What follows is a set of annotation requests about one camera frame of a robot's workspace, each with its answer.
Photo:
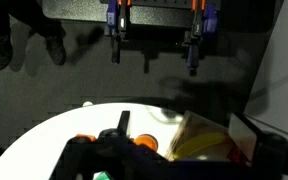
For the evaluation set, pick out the yellow toy banana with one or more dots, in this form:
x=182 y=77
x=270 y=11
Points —
x=204 y=141

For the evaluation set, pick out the orange plastic block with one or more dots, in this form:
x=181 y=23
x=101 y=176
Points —
x=85 y=137

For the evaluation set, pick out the blue orange bar clamp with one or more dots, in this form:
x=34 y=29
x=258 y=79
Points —
x=116 y=30
x=195 y=30

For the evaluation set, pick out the red toy apple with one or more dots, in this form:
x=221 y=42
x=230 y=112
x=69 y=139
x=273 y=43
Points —
x=236 y=155

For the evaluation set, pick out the person dark trousers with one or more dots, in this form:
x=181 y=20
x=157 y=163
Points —
x=34 y=16

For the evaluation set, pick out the wooden tray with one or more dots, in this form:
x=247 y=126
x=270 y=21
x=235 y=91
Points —
x=180 y=133

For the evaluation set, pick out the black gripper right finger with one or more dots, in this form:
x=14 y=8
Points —
x=242 y=135

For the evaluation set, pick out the orange toy ball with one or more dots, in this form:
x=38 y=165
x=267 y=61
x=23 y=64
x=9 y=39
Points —
x=146 y=142

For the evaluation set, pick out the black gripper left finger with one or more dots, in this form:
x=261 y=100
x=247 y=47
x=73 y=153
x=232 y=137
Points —
x=124 y=120

